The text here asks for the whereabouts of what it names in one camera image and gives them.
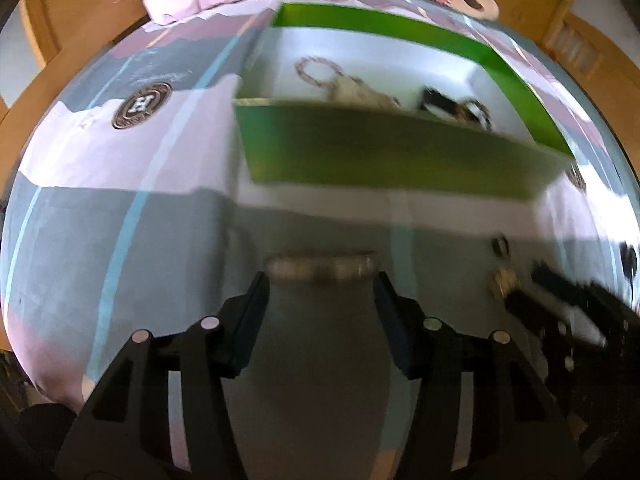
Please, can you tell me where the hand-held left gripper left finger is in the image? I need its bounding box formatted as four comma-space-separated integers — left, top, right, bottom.
55, 272, 271, 480

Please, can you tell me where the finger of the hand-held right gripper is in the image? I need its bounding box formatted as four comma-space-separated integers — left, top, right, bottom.
506, 289, 571, 346
532, 265, 616, 316

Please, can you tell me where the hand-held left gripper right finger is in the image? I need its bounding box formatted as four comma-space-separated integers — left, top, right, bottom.
372, 271, 586, 480

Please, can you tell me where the small gold ornament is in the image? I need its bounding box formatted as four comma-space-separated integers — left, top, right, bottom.
487, 267, 521, 301

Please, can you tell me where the grey metal bangle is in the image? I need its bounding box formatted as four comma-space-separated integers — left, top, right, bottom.
262, 250, 378, 286

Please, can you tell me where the green cardboard box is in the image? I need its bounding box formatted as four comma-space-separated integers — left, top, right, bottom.
232, 2, 576, 203

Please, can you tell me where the beige wrist watch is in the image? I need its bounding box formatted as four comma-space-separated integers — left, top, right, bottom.
327, 76, 401, 111

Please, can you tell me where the pink beaded bracelet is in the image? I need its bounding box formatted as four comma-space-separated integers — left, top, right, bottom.
294, 56, 341, 86

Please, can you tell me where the black round object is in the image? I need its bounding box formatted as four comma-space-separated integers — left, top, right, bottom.
620, 242, 640, 278

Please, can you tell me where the wooden footboard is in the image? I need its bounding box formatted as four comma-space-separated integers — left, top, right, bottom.
540, 0, 640, 126

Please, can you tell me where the wooden headboard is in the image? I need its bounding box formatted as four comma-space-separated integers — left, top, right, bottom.
0, 0, 151, 126

